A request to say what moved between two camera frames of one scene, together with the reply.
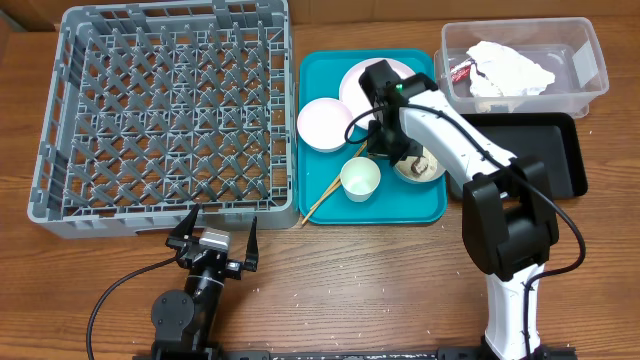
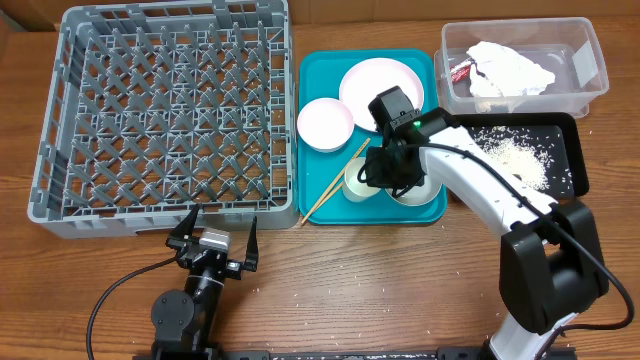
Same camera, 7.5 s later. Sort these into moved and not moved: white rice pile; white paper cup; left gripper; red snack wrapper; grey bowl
Moved: grey bowl; white rice pile
Not moved: red snack wrapper; left gripper; white paper cup
